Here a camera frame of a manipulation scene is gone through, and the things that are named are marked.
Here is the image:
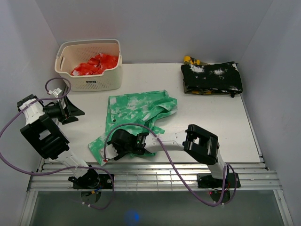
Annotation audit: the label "red white garment in basket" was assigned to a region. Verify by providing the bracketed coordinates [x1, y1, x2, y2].
[71, 53, 118, 76]

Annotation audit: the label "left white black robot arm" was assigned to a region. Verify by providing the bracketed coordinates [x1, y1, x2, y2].
[17, 94, 100, 189]

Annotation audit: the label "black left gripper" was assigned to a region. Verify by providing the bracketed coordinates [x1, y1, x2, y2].
[42, 96, 85, 125]

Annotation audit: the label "black white folded trousers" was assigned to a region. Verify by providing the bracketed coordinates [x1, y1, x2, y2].
[181, 61, 243, 97]

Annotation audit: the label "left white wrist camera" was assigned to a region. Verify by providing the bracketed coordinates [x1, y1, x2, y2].
[52, 88, 62, 97]

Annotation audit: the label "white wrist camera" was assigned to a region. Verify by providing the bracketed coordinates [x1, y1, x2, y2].
[99, 144, 118, 164]
[52, 88, 62, 97]

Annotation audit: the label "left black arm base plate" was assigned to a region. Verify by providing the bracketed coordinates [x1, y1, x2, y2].
[68, 174, 115, 190]

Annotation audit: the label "green white tie-dye trousers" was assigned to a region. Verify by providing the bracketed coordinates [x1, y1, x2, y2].
[88, 90, 178, 166]

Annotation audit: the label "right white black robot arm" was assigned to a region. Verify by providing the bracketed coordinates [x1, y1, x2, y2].
[101, 124, 230, 188]

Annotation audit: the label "cream perforated plastic basket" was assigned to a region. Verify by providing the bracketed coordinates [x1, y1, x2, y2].
[55, 39, 122, 92]

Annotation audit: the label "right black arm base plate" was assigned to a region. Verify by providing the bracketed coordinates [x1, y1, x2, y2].
[197, 173, 241, 188]

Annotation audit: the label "yellow camouflage folded trousers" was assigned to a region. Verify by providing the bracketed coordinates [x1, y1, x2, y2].
[181, 56, 229, 95]

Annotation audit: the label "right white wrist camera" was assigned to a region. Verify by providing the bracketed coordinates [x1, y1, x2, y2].
[99, 144, 118, 164]

